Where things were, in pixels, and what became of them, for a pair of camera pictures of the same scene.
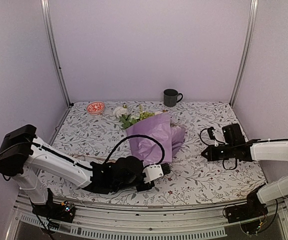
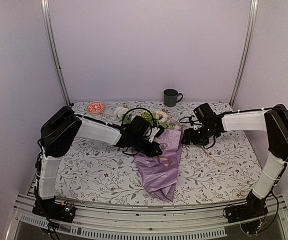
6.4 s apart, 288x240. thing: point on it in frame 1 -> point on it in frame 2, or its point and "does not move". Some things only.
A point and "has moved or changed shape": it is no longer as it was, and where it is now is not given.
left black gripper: x=149 y=186 -> x=151 y=153
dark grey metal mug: x=170 y=97 does not move
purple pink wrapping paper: x=158 y=125 has moved or changed shape
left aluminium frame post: x=45 y=10 does not move
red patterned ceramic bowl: x=95 y=108 does not move
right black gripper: x=212 y=157 -> x=189 y=138
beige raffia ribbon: x=94 y=158 has moved or changed shape
